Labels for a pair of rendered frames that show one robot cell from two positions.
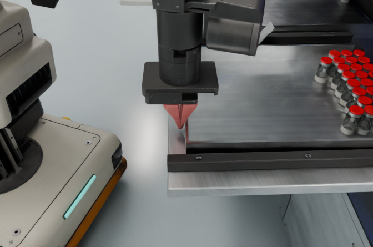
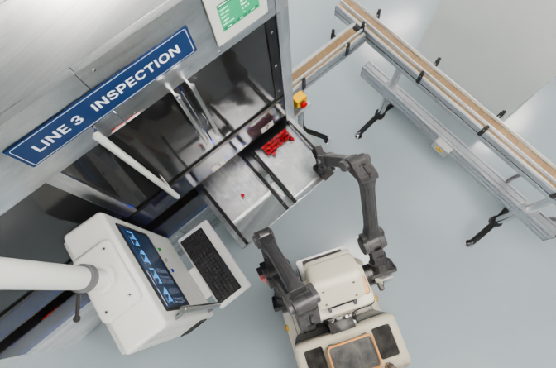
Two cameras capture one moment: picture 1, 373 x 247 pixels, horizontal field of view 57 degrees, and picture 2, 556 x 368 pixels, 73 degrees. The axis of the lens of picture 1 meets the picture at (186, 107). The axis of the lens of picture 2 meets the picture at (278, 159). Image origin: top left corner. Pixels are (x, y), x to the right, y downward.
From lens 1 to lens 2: 1.88 m
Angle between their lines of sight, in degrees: 60
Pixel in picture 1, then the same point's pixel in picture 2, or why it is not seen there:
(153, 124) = (233, 305)
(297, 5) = (226, 185)
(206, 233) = (279, 224)
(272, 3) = (230, 195)
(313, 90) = (281, 155)
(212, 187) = not seen: hidden behind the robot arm
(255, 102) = (298, 166)
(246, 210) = not seen: hidden behind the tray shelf
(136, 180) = not seen: hidden behind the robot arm
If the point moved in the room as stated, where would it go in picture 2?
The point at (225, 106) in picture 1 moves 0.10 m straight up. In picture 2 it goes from (305, 172) to (305, 166)
